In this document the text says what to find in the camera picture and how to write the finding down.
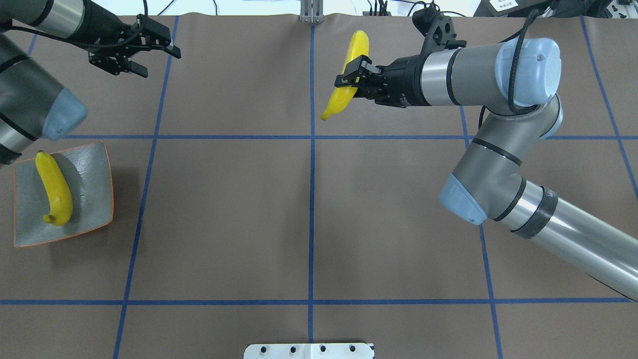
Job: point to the grey square plate orange rim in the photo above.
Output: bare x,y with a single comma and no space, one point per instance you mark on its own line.
87,172

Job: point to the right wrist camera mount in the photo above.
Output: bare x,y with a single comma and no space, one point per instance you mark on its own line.
437,29

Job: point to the white pedestal column base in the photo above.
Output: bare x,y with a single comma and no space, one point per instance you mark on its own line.
310,351

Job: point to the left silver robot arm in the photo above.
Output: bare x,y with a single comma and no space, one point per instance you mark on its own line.
33,104

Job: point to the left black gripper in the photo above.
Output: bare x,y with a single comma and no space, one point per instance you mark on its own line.
102,26

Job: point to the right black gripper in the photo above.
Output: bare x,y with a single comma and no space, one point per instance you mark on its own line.
404,80

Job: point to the aluminium frame post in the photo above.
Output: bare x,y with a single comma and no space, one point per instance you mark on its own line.
311,11

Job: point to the yellow banana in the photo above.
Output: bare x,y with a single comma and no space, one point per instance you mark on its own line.
345,85
56,188

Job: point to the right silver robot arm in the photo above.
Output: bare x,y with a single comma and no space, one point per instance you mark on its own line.
523,108

